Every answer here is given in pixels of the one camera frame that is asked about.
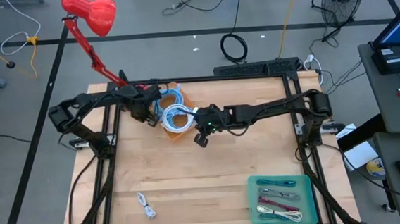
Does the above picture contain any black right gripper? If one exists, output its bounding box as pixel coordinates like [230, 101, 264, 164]
[177, 103, 231, 136]

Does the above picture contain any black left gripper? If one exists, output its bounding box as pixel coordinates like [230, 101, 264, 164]
[127, 93, 156, 127]

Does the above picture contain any orange translucent plastic bin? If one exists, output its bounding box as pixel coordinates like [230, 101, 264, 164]
[149, 79, 204, 144]

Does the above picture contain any black white braided cable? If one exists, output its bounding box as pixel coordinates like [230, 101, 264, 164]
[257, 184, 302, 205]

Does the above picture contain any black perforated tray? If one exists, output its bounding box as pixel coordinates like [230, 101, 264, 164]
[212, 56, 301, 81]

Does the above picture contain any red desk lamp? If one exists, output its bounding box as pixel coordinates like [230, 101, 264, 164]
[59, 0, 150, 97]

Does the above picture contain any teal translucent plastic bin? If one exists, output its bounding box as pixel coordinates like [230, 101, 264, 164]
[245, 170, 319, 224]

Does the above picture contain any white paper sheet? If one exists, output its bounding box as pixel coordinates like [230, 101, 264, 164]
[340, 138, 380, 173]

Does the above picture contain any round yellow blue object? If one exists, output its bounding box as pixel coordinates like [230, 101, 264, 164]
[364, 156, 387, 180]

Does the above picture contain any black mini computer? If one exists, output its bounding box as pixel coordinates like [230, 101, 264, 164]
[369, 45, 400, 77]

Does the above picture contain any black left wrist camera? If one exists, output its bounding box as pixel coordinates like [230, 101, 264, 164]
[146, 116, 162, 129]

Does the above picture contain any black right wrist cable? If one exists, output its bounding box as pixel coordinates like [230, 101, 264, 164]
[225, 120, 258, 138]

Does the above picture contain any black coiled floor cable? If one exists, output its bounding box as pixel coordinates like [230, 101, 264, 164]
[215, 0, 250, 66]

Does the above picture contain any small white cable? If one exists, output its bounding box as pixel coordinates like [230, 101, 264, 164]
[136, 191, 157, 220]

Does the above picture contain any black metal station frame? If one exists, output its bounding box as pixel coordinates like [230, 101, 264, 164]
[56, 52, 363, 224]

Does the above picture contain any white power plug cable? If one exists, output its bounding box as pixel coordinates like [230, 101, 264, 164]
[301, 53, 325, 87]

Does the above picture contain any yellow hanging cable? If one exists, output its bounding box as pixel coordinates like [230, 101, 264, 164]
[273, 0, 306, 60]

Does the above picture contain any yellow floor cord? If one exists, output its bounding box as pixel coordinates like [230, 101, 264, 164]
[0, 27, 40, 82]

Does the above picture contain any white floor cable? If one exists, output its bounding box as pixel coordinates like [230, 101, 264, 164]
[0, 0, 44, 58]

